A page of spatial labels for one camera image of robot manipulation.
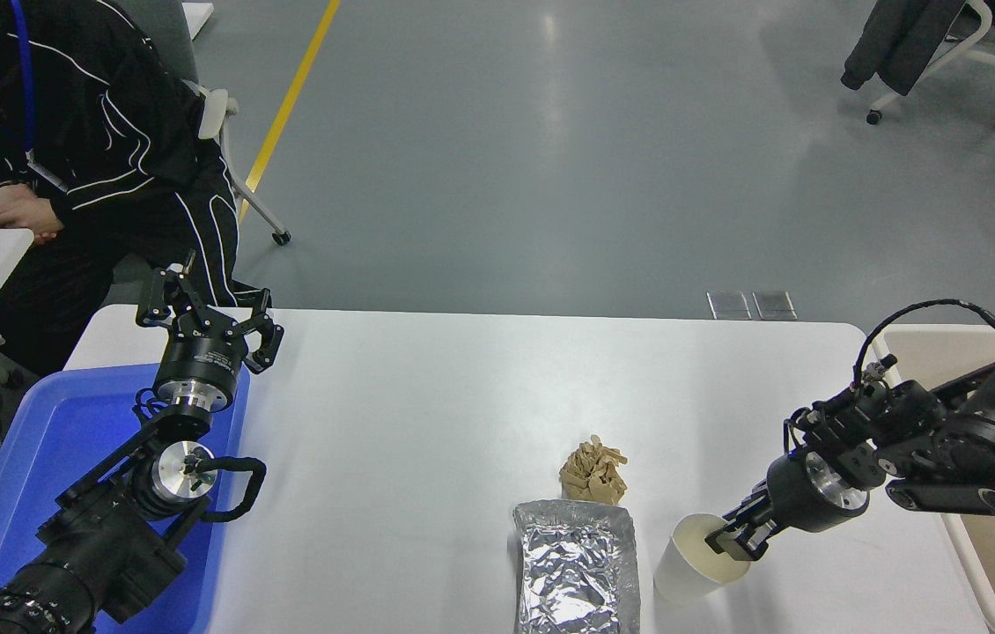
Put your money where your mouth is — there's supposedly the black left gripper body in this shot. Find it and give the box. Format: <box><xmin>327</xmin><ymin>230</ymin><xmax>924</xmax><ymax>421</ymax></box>
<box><xmin>156</xmin><ymin>313</ymin><xmax>250</xmax><ymax>393</ymax></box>

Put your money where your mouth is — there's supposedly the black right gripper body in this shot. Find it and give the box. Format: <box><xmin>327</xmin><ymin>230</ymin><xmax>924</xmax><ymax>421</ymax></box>
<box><xmin>766</xmin><ymin>451</ymin><xmax>842</xmax><ymax>534</ymax></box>

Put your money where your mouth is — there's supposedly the white paper cup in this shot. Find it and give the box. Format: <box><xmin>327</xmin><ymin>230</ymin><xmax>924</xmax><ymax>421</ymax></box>
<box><xmin>653</xmin><ymin>513</ymin><xmax>752</xmax><ymax>606</ymax></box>

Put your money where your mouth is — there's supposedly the crumpled tan paper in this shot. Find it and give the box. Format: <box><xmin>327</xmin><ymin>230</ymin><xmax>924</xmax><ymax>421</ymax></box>
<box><xmin>559</xmin><ymin>435</ymin><xmax>629</xmax><ymax>506</ymax></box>

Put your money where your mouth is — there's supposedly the person's left hand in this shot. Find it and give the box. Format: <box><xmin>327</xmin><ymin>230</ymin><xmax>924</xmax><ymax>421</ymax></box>
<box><xmin>13</xmin><ymin>204</ymin><xmax>65</xmax><ymax>245</ymax></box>

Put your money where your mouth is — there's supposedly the person's right hand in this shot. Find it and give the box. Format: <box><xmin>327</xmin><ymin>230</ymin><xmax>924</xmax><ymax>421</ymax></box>
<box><xmin>0</xmin><ymin>185</ymin><xmax>39</xmax><ymax>223</ymax></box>

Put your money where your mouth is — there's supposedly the silver foil tray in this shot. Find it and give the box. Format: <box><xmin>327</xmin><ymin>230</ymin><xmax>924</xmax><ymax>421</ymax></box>
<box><xmin>512</xmin><ymin>499</ymin><xmax>642</xmax><ymax>634</ymax></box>

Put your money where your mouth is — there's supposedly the person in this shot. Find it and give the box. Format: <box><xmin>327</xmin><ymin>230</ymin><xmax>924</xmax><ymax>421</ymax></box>
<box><xmin>0</xmin><ymin>0</ymin><xmax>265</xmax><ymax>378</ymax></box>

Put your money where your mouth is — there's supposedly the grey white wheeled chair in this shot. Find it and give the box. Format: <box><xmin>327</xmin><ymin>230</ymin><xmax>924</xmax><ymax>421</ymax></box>
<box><xmin>123</xmin><ymin>0</ymin><xmax>292</xmax><ymax>247</ymax></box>

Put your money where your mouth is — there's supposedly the silver floor socket plate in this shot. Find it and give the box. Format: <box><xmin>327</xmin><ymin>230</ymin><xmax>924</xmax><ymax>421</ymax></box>
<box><xmin>708</xmin><ymin>291</ymin><xmax>753</xmax><ymax>321</ymax></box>
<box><xmin>753</xmin><ymin>291</ymin><xmax>798</xmax><ymax>321</ymax></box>

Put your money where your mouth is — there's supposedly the blue plastic tray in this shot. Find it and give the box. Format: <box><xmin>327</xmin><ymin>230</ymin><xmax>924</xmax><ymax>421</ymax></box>
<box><xmin>0</xmin><ymin>363</ymin><xmax>252</xmax><ymax>634</ymax></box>

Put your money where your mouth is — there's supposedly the white flat box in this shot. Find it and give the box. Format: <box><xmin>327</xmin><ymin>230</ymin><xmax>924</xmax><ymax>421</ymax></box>
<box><xmin>182</xmin><ymin>0</ymin><xmax>216</xmax><ymax>41</ymax></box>

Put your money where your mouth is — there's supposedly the dark grey jacket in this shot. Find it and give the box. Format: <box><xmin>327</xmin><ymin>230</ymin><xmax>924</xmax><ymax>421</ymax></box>
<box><xmin>842</xmin><ymin>0</ymin><xmax>969</xmax><ymax>96</ymax></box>

